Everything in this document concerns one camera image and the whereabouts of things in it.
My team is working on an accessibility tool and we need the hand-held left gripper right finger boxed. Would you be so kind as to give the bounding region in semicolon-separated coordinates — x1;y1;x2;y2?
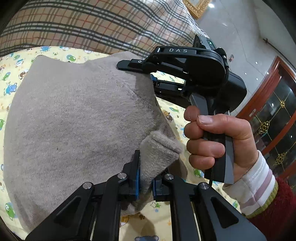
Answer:
151;173;267;241

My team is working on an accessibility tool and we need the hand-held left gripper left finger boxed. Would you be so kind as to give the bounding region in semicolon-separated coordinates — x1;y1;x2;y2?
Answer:
25;149;141;241

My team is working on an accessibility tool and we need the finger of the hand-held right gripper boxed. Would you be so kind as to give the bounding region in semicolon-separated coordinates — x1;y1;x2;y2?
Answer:
116;59;153;73
150;73;186;98

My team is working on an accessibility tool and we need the beige knitted sweater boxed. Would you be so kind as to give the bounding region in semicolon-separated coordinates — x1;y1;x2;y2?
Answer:
3;51;188;233

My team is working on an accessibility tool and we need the person's right forearm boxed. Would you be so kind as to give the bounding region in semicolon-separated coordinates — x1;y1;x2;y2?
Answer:
222;149;296;241

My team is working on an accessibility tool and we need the person's right hand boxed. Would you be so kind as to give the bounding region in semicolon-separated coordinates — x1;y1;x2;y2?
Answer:
184;105;259;183

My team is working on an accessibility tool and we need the plaid pillow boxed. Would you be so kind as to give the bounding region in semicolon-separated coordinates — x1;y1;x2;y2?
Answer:
0;0;210;65

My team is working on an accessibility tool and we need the gold framed flower painting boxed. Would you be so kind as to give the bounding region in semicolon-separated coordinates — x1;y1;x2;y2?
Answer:
183;0;211;19

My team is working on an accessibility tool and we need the wooden glass door cabinet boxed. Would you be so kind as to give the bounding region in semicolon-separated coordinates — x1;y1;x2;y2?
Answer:
236;56;296;184

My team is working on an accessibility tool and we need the dark metal rod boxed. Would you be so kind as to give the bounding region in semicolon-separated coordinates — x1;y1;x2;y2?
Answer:
262;38;295;63

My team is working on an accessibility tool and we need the yellow cartoon bear bed sheet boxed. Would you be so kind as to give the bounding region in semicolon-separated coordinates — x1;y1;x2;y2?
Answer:
0;45;242;241

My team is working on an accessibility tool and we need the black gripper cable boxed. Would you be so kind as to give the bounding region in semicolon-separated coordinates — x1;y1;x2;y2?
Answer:
217;47;230;82

